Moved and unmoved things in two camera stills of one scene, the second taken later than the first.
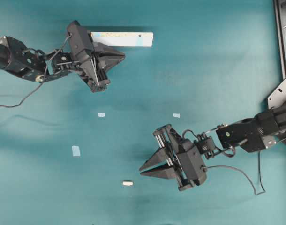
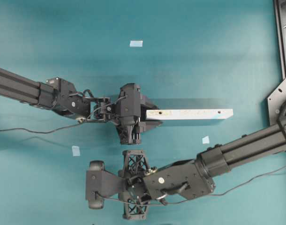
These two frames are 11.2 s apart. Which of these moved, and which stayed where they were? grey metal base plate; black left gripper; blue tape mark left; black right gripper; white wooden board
Moved: white wooden board; black left gripper; black right gripper
Stayed: blue tape mark left; grey metal base plate
